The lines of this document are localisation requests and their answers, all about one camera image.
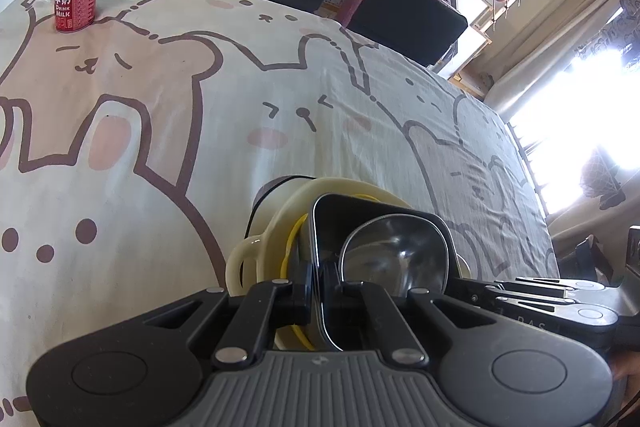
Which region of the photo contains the large square steel bowl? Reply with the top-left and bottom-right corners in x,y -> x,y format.
310,193 -> 457,353

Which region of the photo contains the cream two-handled bowl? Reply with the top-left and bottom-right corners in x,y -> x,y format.
225,176 -> 473,353

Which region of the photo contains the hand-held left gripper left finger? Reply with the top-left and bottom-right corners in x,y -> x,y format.
142,263 -> 318,371

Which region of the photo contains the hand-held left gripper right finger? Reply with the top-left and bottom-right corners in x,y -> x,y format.
319,261 -> 494,367

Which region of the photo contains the person's right hand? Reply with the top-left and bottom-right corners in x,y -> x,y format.
612,350 -> 640,384

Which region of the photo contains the white square leaf-print plate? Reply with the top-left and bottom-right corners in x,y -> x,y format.
245,175 -> 316,240

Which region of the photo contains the dark mesh cloth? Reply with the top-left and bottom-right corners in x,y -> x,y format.
579,146 -> 627,210

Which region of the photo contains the cartoon bunny printed tablecloth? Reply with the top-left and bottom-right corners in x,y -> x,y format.
0,0 -> 561,427

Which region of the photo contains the small square steel bowl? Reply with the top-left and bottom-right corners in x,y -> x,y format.
339,214 -> 452,300

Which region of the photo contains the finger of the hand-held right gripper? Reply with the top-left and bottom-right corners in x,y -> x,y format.
445,279 -> 581,315
492,276 -> 577,294

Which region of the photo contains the beige curtain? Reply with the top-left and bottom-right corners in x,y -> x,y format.
457,0 -> 626,122

